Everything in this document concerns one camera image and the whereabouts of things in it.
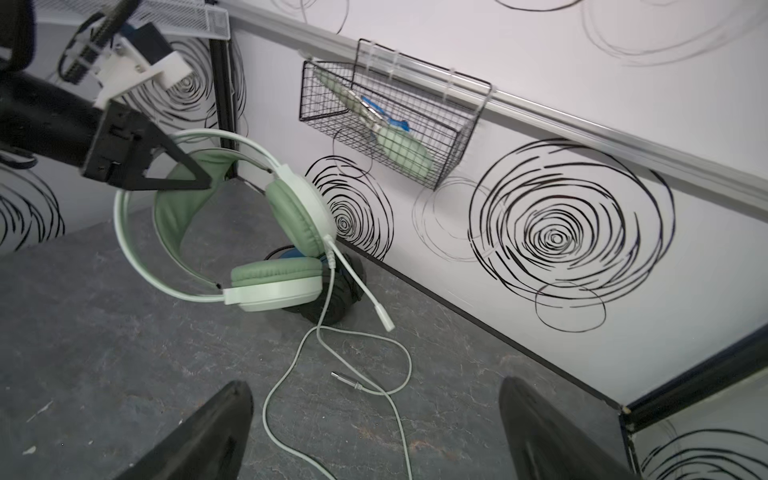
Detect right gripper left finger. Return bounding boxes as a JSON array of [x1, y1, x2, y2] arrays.
[[118, 380, 254, 479]]

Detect mint green headphones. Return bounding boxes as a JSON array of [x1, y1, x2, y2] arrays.
[[112, 128, 415, 480]]

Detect black blue headphones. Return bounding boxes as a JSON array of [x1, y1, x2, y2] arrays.
[[263, 244, 367, 326]]

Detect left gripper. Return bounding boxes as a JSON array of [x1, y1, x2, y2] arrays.
[[80, 102, 212, 191]]

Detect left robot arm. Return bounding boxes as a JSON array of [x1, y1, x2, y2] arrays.
[[1, 1, 212, 191]]

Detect green item in basket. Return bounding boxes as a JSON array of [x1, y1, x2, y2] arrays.
[[314, 69, 434, 179]]

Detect aluminium wall rail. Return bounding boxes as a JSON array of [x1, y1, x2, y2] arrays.
[[220, 1, 767, 211]]

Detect black wire basket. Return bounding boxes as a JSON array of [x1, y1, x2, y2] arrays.
[[299, 39, 495, 189]]

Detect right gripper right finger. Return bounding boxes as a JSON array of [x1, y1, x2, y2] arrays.
[[499, 377, 636, 480]]

